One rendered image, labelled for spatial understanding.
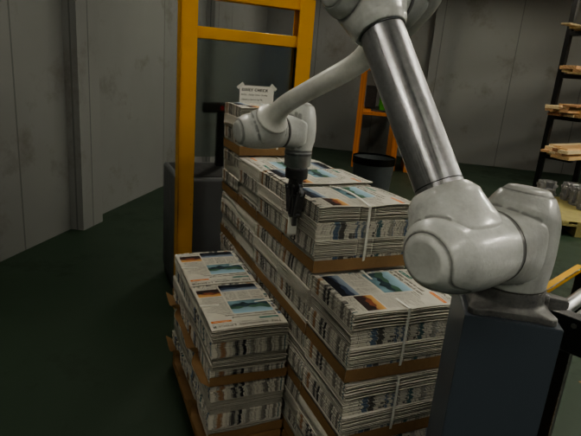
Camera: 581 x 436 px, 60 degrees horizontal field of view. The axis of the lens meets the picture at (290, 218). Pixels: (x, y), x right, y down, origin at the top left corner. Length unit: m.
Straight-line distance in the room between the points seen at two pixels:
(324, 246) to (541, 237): 0.75
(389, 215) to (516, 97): 8.72
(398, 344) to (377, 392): 0.16
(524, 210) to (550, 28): 9.43
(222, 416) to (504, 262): 1.28
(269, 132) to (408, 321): 0.69
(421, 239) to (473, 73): 9.33
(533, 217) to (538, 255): 0.08
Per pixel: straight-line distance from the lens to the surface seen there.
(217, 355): 1.85
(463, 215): 0.99
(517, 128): 10.43
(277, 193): 1.93
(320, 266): 1.68
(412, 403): 1.77
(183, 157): 2.90
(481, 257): 0.98
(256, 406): 2.03
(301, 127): 1.62
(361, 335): 1.51
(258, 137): 1.53
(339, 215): 1.65
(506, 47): 10.33
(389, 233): 1.77
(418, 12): 1.31
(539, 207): 1.14
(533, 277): 1.17
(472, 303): 1.19
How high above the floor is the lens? 1.47
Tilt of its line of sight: 16 degrees down
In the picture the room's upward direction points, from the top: 5 degrees clockwise
